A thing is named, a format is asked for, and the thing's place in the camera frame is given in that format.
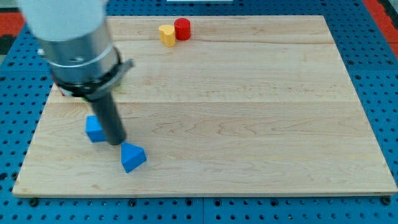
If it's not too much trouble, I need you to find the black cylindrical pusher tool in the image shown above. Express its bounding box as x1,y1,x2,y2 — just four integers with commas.
89,93,126,146

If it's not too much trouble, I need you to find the blue triangle block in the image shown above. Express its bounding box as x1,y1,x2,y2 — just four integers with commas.
121,142,147,173

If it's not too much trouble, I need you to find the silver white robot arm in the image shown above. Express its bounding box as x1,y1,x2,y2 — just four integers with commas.
17,0,134,145

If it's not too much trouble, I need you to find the blue cube block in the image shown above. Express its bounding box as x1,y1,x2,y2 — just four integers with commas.
85,115,106,142

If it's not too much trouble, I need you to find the yellow heart block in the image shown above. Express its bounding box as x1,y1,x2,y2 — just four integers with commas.
158,24,176,47

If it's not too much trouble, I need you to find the red cylinder block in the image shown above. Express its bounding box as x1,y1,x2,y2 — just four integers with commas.
174,18,191,40

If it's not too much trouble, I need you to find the light wooden board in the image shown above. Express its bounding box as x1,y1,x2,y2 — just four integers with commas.
12,16,397,198

